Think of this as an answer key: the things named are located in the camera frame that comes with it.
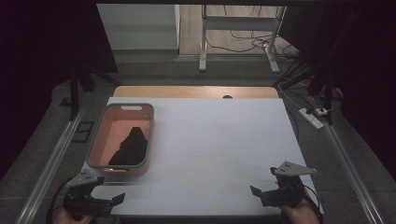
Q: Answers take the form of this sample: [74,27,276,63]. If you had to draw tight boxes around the white cabinet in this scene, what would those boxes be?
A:
[96,3,181,51]

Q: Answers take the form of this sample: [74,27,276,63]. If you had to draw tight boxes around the person's right hand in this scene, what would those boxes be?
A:
[278,195,321,224]

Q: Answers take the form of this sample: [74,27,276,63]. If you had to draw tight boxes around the dark cloth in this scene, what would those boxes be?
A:
[107,126,149,167]

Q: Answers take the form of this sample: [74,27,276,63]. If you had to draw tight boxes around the black floor cables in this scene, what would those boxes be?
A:
[205,5,301,62]

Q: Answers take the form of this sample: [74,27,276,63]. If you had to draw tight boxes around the aluminium floor rail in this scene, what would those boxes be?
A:
[310,94,388,224]
[14,105,87,224]

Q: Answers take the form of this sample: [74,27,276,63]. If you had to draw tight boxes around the black metal stand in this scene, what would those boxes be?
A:
[68,61,121,121]
[272,8,359,126]

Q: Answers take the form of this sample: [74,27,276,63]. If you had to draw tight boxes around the person's left hand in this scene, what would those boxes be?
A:
[51,207,94,224]

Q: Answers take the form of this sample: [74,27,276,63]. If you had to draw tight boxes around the white metal desk frame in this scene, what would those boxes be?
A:
[198,4,288,75]

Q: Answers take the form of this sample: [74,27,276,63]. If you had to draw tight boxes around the wooden table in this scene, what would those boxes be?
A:
[112,85,280,100]

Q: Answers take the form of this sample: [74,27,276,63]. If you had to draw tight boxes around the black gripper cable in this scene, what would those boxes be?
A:
[46,175,77,224]
[302,184,325,224]

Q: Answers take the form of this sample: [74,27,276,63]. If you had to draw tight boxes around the pink basket with grey rim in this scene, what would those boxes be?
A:
[86,103,155,182]

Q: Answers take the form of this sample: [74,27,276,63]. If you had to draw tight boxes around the white power strip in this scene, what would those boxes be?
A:
[297,106,326,131]

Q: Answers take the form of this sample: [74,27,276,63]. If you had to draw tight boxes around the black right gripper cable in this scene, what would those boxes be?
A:
[302,184,325,224]

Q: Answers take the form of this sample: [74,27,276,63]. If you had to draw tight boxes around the dark curtain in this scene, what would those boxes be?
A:
[279,0,396,181]
[0,0,120,181]

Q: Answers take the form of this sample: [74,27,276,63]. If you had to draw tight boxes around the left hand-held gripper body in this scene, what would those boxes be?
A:
[63,168,114,219]

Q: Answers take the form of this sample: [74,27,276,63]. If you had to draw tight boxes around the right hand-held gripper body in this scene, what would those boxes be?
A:
[261,161,318,208]

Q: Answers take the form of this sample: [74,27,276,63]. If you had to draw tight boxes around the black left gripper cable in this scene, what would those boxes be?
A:
[46,175,77,224]

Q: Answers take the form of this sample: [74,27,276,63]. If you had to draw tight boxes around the white table cover sheet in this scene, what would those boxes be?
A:
[81,96,325,217]

